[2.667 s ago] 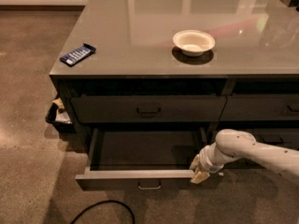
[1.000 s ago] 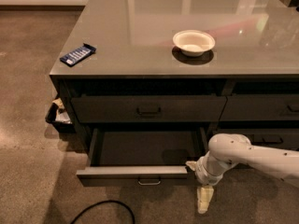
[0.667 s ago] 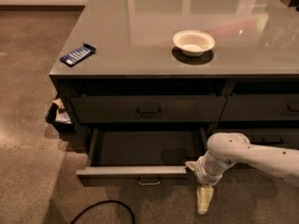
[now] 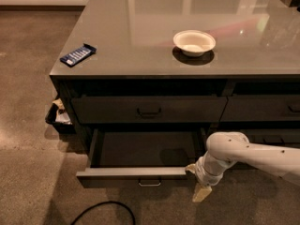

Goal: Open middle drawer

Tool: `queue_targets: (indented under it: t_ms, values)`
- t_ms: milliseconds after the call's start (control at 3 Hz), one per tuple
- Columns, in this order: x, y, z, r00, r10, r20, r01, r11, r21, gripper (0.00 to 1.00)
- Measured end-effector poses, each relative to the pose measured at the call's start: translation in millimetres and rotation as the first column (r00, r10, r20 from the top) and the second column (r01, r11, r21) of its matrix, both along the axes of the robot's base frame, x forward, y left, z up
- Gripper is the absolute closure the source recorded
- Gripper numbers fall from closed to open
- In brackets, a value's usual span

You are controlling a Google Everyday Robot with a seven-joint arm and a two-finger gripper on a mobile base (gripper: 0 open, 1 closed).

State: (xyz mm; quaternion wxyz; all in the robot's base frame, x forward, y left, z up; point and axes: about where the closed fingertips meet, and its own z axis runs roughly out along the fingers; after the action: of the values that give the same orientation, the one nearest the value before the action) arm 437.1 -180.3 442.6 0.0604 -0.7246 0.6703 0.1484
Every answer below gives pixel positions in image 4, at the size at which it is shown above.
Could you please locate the black bin with trash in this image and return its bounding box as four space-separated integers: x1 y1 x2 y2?
45 97 75 134

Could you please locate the white paper bowl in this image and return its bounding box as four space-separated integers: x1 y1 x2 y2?
173 30 216 57

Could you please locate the dark grey drawer cabinet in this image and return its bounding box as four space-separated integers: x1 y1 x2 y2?
49 0 300 174

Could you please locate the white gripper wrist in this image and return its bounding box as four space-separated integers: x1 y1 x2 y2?
185 152 236 203

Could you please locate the black floor cable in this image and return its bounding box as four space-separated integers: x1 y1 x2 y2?
69 200 137 225

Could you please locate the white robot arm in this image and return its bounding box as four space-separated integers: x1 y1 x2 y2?
185 132 300 203

